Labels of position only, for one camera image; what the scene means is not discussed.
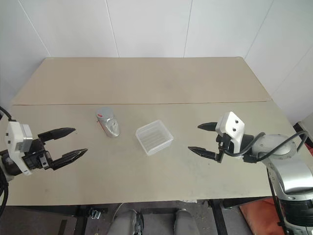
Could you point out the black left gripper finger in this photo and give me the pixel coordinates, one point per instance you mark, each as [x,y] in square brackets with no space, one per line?
[57,133]
[69,157]

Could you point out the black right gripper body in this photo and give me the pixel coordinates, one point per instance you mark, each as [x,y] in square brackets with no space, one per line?
[226,143]

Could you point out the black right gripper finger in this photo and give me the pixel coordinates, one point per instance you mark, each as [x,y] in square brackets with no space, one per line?
[207,126]
[205,153]

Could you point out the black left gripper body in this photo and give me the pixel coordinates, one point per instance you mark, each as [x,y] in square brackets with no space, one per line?
[36,156]

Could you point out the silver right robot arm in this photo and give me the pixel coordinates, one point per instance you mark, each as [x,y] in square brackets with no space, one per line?
[289,171]

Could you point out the clear plastic container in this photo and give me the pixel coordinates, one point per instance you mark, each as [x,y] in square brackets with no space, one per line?
[154,137]

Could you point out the metal caster under table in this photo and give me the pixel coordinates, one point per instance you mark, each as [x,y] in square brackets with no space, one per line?
[96,213]

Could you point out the grey rounded shape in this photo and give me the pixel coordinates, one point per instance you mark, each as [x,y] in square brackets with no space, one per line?
[124,222]
[185,220]

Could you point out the dark object beside table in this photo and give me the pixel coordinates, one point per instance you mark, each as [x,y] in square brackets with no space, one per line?
[304,134]

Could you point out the orange object under table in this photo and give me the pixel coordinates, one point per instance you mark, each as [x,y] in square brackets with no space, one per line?
[259,215]

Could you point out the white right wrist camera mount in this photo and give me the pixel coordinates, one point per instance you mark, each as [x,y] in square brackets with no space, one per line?
[231,127]

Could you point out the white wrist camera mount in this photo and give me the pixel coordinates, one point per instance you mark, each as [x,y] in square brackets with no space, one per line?
[13,137]
[231,127]

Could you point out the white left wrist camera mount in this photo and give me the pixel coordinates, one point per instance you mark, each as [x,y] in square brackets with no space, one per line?
[13,137]

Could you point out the black table frame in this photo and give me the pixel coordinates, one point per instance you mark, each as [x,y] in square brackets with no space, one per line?
[217,215]

